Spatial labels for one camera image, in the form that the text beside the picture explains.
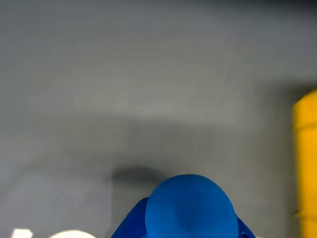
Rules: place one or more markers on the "blue foam ball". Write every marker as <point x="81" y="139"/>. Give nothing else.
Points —
<point x="192" y="210"/>

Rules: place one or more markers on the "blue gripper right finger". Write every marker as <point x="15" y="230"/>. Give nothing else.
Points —
<point x="245" y="230"/>

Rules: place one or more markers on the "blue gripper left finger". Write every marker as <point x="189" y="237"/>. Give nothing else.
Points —
<point x="133" y="223"/>

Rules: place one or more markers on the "grey mat with white lettering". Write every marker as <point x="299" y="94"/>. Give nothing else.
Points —
<point x="148" y="99"/>

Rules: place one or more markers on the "yellow plastic bin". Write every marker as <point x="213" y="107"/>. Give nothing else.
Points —
<point x="307" y="161"/>

